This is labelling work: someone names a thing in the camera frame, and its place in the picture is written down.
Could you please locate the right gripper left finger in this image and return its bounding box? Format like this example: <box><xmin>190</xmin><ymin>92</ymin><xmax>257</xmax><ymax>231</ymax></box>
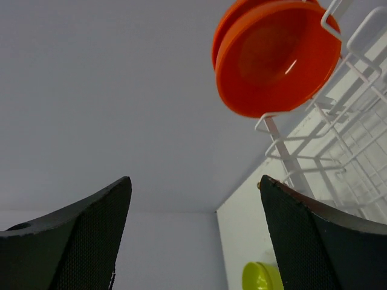
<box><xmin>1</xmin><ymin>176</ymin><xmax>132</xmax><ymax>289</ymax></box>

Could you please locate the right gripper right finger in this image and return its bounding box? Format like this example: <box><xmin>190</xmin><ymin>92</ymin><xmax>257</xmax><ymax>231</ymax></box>
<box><xmin>260</xmin><ymin>175</ymin><xmax>386</xmax><ymax>289</ymax></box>

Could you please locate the green bowl back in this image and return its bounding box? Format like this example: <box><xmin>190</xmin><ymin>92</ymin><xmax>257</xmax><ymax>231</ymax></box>
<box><xmin>241</xmin><ymin>262</ymin><xmax>284</xmax><ymax>290</ymax></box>

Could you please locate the orange bowl front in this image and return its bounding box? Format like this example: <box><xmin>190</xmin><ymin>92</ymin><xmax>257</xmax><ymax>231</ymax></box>
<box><xmin>215</xmin><ymin>1</ymin><xmax>341</xmax><ymax>118</ymax></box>

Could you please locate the orange bowl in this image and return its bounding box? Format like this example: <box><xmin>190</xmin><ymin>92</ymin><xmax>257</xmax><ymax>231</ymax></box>
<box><xmin>211</xmin><ymin>0</ymin><xmax>321</xmax><ymax>70</ymax></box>
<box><xmin>215</xmin><ymin>1</ymin><xmax>341</xmax><ymax>118</ymax></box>

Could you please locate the orange bowl back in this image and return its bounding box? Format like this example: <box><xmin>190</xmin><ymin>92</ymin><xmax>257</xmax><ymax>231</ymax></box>
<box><xmin>211</xmin><ymin>0</ymin><xmax>321</xmax><ymax>70</ymax></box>

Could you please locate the white wire dish rack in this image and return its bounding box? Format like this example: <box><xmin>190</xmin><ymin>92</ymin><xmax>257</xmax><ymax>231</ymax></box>
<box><xmin>255</xmin><ymin>5</ymin><xmax>386</xmax><ymax>222</ymax></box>

